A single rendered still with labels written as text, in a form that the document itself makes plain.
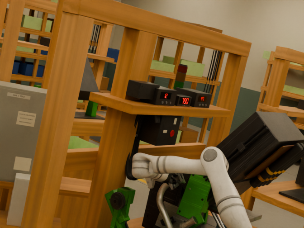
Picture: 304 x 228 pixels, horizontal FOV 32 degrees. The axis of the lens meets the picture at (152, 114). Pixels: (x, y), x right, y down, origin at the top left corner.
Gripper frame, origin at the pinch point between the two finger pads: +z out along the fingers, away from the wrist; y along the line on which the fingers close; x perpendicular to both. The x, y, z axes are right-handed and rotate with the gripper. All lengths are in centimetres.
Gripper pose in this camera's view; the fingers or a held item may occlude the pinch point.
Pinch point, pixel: (176, 178)
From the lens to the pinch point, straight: 241.9
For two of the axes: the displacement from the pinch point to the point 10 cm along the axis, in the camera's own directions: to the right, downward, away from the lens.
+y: -2.8, -8.5, 4.5
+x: -8.2, 4.6, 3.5
